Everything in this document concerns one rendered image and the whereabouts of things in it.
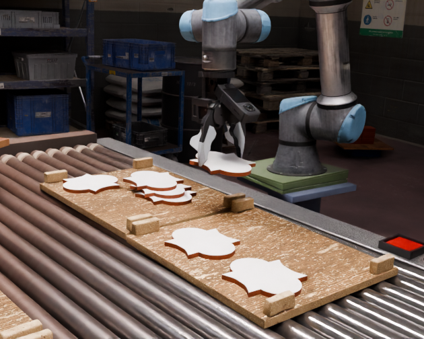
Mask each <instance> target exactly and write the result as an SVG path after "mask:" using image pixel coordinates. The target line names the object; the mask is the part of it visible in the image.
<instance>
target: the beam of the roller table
mask: <svg viewBox="0 0 424 339"><path fill-rule="evenodd" d="M97 144H99V145H101V146H103V147H104V148H107V149H109V150H111V151H115V152H117V153H120V154H122V155H125V156H127V157H130V158H132V159H139V158H143V157H152V158H153V165H154V166H157V167H159V168H162V169H163V170H166V171H169V172H172V173H173V174H176V175H179V176H182V177H183V178H186V179H188V180H191V181H193V182H196V183H198V184H201V185H204V186H206V187H208V188H211V189H213V190H216V191H218V192H221V193H223V194H226V195H232V194H237V193H244V194H245V195H246V196H245V198H247V197H251V198H253V199H254V206H257V207H258V208H261V209H264V210H266V211H269V212H271V213H275V214H276V215H279V216H282V217H285V218H287V219H290V220H292V221H295V222H297V223H300V224H302V225H305V226H307V227H311V228H312V229H315V230H318V231H321V232H323V233H326V234H328V235H331V236H333V237H336V238H339V239H341V240H344V241H347V242H349V243H352V244H354V245H357V246H359V247H361V248H364V249H367V250H369V251H372V252H375V253H377V254H380V255H382V256H383V255H386V254H392V253H390V252H387V251H385V250H381V249H380V248H378V244H379V241H380V240H382V239H385V238H387V237H383V236H381V235H378V234H375V233H372V232H370V231H366V230H364V229H361V228H358V227H356V226H353V225H350V224H348V223H344V222H342V221H339V220H336V219H333V218H331V217H327V216H325V215H322V214H320V213H317V212H314V211H311V210H309V209H305V208H303V207H300V206H297V205H295V204H292V203H290V202H286V201H284V200H281V199H278V198H275V197H273V196H269V195H268V194H264V193H262V192H259V191H256V190H253V189H251V188H247V187H245V186H242V185H239V184H237V183H234V182H230V181H229V180H225V179H223V178H220V177H217V176H214V175H211V174H208V173H206V172H203V171H201V170H198V169H195V168H193V167H190V166H187V165H184V164H181V163H178V162H176V161H173V160H171V159H167V158H165V157H162V156H159V155H156V154H154V153H150V152H148V151H145V150H142V149H140V148H137V147H134V146H132V145H128V144H126V143H123V142H120V141H117V140H115V139H111V138H110V137H108V138H102V139H97ZM392 255H393V256H394V260H396V261H397V262H401V263H403V264H406V265H408V266H411V267H413V268H416V269H418V270H421V271H423V272H424V254H422V255H420V256H417V257H416V258H413V259H411V260H408V259H406V258H403V257H400V256H397V255H395V254H392Z"/></svg>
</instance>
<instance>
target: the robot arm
mask: <svg viewBox="0 0 424 339"><path fill-rule="evenodd" d="M280 1H282V0H204V2H203V8H202V9H200V10H195V9H194V10H192V11H186V12H184V13H183V14H182V17H181V18H180V23H179V28H180V33H181V35H182V37H183V38H184V39H185V40H187V41H191V42H202V68H203V69H204V71H199V74H198V77H202V95H201V96H198V97H197V98H192V121H196V122H197V123H199V124H201V131H200V133H199V134H198V135H195V136H193V137H192V138H191V140H190V145H191V146H192V147H193V148H194V149H196V150H197V151H198V163H199V166H201V167H202V166H203V164H204V163H205V162H206V160H207V157H208V153H209V151H210V150H211V143H212V141H213V140H214V139H215V136H216V131H215V129H214V124H215V126H216V127H219V128H221V125H222V124H226V125H227V132H225V137H226V139H227V140H228V141H229V142H231V143H233V144H234V145H235V147H236V153H237V156H238V157H239V158H242V156H243V152H244V143H245V136H246V128H245V123H249V122H256V121H257V119H258V117H259V115H260V111H259V110H258V109H257V108H256V107H255V106H254V105H253V104H252V103H251V102H250V101H249V100H248V99H247V98H246V97H245V96H244V95H243V94H242V93H241V92H240V91H239V90H238V89H237V88H236V87H235V86H234V85H233V84H232V83H229V84H227V78H234V77H235V71H234V70H235V69H236V44H237V43H252V44H254V43H256V42H262V41H263V40H265V39H266V38H267V36H268V35H269V33H270V31H271V21H270V19H269V17H268V15H267V14H266V13H265V12H263V11H261V10H260V9H262V8H263V7H265V6H267V5H268V4H270V3H278V2H280ZM351 2H352V0H309V5H310V7H311V8H312V9H313V10H314V11H315V12H316V29H317V39H318V57H319V67H320V84H321V95H320V96H319V97H317V96H302V97H296V98H287V99H284V100H282V101H281V103H280V109H279V147H278V149H277V154H276V157H275V160H274V161H273V169H274V170H276V171H278V172H283V173H287V174H311V173H315V172H319V171H320V170H321V162H320V160H319V156H318V151H317V148H316V140H321V141H331V142H336V143H354V142H355V141H356V140H357V139H358V138H359V137H360V135H361V133H362V131H363V128H364V125H365V119H366V111H365V108H364V106H362V105H361V104H357V96H356V95H355V94H354V93H353V92H352V91H351V72H350V58H349V34H348V21H347V7H348V6H349V5H350V3H351ZM194 105H196V116H194Z"/></svg>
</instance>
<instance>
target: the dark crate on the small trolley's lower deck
mask: <svg viewBox="0 0 424 339"><path fill-rule="evenodd" d="M112 125H113V126H112V127H113V135H112V136H113V139H115V140H117V141H120V142H123V143H126V123H125V122H123V123H117V124H112ZM167 130H168V129H167V128H163V127H160V126H156V125H154V124H150V123H147V122H143V121H134V122H131V145H132V146H134V147H137V148H140V149H147V148H152V147H161V146H165V145H167V143H166V141H168V140H167Z"/></svg>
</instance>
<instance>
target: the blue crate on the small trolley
mask: <svg viewBox="0 0 424 339"><path fill-rule="evenodd" d="M175 44H176V43H172V42H160V41H155V40H144V39H136V38H126V39H103V45H104V48H103V49H104V53H103V54H104V58H102V64H103V65H104V66H109V67H116V68H121V69H129V70H134V71H142V72H147V71H164V70H173V69H175V66H176V62H174V58H175V57H174V54H175Z"/></svg>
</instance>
